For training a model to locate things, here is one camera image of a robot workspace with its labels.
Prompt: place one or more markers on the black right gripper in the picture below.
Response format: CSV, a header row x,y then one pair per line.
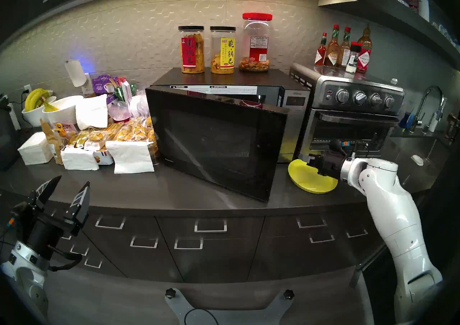
x,y
331,166

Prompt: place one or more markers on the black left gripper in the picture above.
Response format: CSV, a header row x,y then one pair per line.
x,y
43,232

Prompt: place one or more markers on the yellow plate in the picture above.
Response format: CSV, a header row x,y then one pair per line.
x,y
305,180

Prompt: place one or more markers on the black glass microwave door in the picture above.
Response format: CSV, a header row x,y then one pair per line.
x,y
215,141

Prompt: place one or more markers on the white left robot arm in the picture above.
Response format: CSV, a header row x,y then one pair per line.
x,y
27,281

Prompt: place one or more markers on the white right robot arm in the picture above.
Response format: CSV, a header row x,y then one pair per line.
x,y
395,212

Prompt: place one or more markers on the white napkin stack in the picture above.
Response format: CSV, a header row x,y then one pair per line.
x,y
34,150

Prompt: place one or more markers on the brown kraft paper bag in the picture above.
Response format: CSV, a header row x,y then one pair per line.
x,y
52,142

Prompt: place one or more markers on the white packet tricolour flag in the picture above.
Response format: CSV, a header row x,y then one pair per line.
x,y
104,158

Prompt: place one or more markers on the pink snack packet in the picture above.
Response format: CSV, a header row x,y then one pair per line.
x,y
68,126

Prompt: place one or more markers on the white cardboard snack box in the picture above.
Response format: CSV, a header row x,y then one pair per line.
x,y
131,158

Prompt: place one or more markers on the black countertop appliance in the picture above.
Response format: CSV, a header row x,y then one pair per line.
x,y
7,137

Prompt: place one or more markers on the stainless steel toaster oven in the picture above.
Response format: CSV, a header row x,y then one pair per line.
x,y
364,94

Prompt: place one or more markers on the small white bowl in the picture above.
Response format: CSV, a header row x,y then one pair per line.
x,y
31,117

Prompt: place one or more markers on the large white bowl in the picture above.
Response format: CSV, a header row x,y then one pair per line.
x,y
66,110

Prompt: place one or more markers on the white paper bag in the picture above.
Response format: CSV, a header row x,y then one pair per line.
x,y
92,112

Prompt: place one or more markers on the stainless steel sink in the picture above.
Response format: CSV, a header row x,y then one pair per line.
x,y
413,148

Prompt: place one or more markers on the blue dish sponge holder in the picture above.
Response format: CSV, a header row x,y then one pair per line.
x,y
406,121

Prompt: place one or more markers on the yellow banana bunch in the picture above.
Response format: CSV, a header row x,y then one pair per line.
x,y
34,98

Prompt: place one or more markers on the small red Tabasco bottle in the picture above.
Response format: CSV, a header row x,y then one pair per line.
x,y
320,58

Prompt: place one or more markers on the orange-brown hot sauce bottle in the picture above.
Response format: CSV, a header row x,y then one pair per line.
x,y
332,56

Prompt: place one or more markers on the black cap spice shaker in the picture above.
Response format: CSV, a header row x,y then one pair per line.
x,y
353,60

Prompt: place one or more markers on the pale brown hot sauce bottle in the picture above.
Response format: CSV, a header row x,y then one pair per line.
x,y
344,54

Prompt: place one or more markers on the large red Tabasco bottle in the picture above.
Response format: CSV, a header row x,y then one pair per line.
x,y
364,58

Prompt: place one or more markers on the clear plastic cutlery pack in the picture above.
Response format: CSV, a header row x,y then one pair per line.
x,y
139,106

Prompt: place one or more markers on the green white sachet box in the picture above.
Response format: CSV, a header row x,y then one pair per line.
x,y
125,90

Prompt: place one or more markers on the white plug-in device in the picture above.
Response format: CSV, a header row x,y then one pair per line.
x,y
74,72

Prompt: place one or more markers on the chrome kitchen faucet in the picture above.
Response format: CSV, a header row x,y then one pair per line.
x,y
426,99

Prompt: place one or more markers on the large clear jar red lid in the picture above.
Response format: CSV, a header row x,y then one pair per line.
x,y
257,47

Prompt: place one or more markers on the black star knob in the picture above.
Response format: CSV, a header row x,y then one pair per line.
x,y
288,294
170,293

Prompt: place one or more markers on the dark lower drawer cabinets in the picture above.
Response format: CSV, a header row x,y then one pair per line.
x,y
215,259

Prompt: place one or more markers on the brown glass bottle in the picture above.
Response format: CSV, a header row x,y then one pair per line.
x,y
452,126

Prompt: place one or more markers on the snack jar yellow label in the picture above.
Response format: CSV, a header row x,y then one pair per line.
x,y
222,56

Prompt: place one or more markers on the snack jar red label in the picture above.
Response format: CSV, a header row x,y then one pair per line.
x,y
192,54

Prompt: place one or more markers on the white cup stack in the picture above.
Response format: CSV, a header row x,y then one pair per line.
x,y
424,7

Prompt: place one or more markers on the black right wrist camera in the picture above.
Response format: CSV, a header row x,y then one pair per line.
x,y
337,146

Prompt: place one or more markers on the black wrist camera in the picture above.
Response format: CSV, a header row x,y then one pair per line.
x,y
21,218
337,146

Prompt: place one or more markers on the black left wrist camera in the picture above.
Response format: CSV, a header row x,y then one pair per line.
x,y
21,218

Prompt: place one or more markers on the white wall outlet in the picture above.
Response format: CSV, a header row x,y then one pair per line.
x,y
87,88

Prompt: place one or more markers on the dark wall shelf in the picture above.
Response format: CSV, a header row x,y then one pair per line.
x,y
388,11

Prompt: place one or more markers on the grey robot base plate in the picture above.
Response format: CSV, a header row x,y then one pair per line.
x,y
233,319

